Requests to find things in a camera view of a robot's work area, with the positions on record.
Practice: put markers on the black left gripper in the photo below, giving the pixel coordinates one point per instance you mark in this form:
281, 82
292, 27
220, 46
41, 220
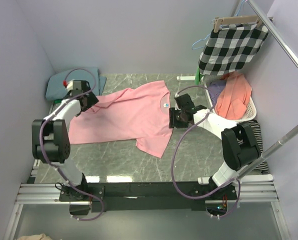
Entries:
92, 100

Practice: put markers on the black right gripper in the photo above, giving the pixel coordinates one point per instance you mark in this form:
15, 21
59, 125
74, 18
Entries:
172, 122

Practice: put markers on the pink t-shirt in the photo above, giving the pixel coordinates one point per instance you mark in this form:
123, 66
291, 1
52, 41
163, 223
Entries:
140, 114

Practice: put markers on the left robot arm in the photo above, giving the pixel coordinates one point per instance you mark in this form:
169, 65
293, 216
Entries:
50, 137

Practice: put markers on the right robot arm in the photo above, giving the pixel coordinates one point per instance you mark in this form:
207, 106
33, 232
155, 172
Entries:
238, 140

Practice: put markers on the folded teal t-shirt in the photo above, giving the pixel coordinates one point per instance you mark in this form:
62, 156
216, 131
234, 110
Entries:
56, 91

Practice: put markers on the white rack foot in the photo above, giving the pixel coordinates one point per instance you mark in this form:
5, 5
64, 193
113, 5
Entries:
186, 78

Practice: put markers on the green hanging garment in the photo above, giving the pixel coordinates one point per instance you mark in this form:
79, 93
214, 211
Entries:
198, 76

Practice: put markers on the purple garment in basket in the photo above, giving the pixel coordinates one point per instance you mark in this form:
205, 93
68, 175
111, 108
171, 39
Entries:
215, 88

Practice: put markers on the orange shirt in basket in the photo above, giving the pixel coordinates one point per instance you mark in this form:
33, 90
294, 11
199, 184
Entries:
233, 101

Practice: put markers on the white laundry basket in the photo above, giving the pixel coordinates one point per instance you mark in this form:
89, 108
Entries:
250, 112

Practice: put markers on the black white checkered cloth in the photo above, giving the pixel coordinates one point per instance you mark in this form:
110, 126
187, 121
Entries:
230, 48

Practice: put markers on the metal clothes rack pole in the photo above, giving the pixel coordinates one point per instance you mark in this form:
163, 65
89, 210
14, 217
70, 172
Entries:
294, 58

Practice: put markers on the black mounting base bar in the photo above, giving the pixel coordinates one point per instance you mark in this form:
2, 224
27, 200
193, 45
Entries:
128, 196

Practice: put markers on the wooden clothes hanger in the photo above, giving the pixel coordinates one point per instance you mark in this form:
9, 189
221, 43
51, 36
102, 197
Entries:
233, 20

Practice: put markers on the black white striped garment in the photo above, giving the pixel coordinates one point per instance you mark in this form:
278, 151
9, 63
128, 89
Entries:
256, 128

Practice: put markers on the beige cloth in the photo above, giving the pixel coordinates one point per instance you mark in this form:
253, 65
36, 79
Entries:
41, 236

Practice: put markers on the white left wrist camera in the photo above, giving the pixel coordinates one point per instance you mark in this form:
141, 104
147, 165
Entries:
68, 85

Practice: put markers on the blue wire hanger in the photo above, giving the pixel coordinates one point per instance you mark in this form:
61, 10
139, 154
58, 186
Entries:
198, 44

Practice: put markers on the aluminium frame rail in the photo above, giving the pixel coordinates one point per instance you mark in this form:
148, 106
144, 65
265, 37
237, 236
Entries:
251, 189

